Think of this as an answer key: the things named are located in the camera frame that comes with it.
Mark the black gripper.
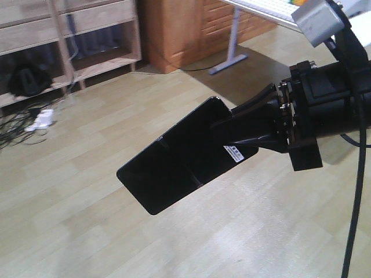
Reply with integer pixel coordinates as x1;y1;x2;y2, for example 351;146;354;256
210;61;359;171

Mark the black smartphone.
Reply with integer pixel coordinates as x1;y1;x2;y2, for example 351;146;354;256
117;97;258;215

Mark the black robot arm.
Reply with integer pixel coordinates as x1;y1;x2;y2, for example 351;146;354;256
210;27;370;171

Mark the white adjustable desk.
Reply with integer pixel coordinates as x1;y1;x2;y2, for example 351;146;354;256
209;1;370;75

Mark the wooden wardrobe cabinet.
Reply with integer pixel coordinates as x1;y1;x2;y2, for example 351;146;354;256
137;0;279;74

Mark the white power strip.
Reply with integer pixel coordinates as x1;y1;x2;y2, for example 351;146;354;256
24;109;54;132

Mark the wooden shelf unit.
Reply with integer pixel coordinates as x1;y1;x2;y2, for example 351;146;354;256
1;1;141;107

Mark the black bag on shelf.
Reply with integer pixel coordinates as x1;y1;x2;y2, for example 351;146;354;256
8;63;52;97

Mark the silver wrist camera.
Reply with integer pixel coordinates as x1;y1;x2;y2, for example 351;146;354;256
292;0;344;47

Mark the black floor cable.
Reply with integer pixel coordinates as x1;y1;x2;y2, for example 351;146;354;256
0;98;70;151

